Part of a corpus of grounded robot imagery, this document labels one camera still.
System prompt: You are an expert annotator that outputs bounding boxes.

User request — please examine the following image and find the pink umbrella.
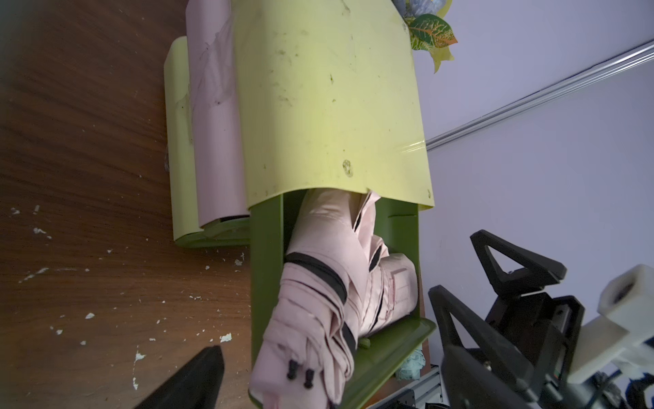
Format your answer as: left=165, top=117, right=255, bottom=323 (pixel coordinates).
left=347, top=191, right=418, bottom=339
left=250, top=188, right=380, bottom=408

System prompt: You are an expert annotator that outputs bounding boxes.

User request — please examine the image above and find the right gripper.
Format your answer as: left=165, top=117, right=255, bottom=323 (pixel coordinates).
left=429, top=229, right=584, bottom=408

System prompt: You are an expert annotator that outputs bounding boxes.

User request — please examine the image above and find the artificial plant in vase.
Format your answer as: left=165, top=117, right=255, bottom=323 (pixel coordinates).
left=392, top=0, right=458, bottom=73

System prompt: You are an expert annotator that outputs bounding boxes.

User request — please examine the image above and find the dark green top drawer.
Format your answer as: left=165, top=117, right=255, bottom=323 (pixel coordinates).
left=250, top=190, right=436, bottom=408

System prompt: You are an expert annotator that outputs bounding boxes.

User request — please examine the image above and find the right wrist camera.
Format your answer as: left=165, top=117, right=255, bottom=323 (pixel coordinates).
left=567, top=264, right=653, bottom=383

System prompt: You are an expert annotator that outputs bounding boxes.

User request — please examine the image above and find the yellow-green drawer cabinet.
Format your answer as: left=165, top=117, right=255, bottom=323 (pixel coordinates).
left=162, top=0, right=436, bottom=250

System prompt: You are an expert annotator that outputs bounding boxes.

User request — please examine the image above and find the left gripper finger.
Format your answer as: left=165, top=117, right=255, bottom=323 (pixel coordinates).
left=136, top=346, right=225, bottom=409

